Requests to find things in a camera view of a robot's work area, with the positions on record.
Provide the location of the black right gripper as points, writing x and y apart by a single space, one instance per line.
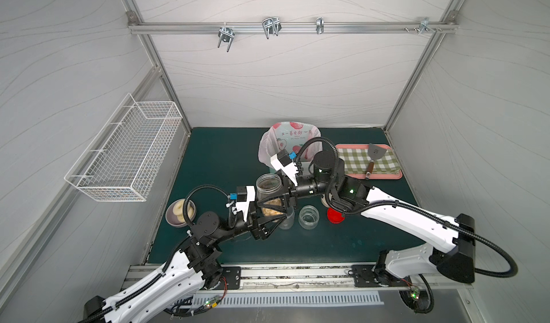
293 190

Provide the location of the pink plastic tray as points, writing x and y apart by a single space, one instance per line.
377 177

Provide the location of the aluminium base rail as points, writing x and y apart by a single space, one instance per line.
310 277

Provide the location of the steel spatula wooden handle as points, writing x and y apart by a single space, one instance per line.
375 153

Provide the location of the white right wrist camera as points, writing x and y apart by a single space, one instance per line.
283 161

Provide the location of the glass peanut jar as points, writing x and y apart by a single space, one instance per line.
308 217

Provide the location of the green white checkered cloth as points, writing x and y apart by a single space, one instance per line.
356 160

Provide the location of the red jar lid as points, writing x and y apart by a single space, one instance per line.
334 216

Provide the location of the white wire basket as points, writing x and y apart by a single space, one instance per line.
123 159

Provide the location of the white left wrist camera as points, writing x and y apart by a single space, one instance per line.
240 202

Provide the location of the metal hook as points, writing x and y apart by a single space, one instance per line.
320 25
226 36
424 27
271 26

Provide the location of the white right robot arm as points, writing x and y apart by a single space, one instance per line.
449 246

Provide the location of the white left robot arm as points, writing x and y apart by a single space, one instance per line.
193 264

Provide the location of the aluminium crossbar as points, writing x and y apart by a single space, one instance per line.
295 28

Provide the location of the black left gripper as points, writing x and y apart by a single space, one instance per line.
251 220

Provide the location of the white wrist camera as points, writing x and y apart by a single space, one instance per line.
283 161
240 202

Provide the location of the grey bowl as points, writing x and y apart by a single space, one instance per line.
171 219

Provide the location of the white slotted cable duct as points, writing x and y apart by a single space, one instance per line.
302 299

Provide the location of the pink white plastic bin bag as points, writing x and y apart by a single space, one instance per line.
289 136

